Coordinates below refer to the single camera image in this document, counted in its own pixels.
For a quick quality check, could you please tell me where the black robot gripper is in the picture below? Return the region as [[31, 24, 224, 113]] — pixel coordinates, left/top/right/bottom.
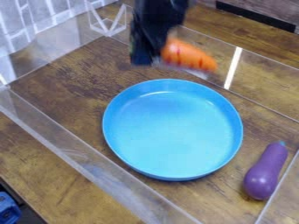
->
[[129, 0, 189, 66]]

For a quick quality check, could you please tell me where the orange toy carrot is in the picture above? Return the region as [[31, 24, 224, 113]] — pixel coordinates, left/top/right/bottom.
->
[[160, 38, 217, 72]]

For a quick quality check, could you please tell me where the blue round plastic tray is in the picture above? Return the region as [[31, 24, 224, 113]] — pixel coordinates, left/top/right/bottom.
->
[[101, 79, 243, 181]]

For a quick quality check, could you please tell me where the purple toy eggplant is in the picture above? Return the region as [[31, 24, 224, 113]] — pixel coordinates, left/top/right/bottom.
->
[[243, 141, 288, 200]]

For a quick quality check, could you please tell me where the blue object at corner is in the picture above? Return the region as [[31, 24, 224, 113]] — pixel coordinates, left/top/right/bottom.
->
[[0, 192, 21, 224]]

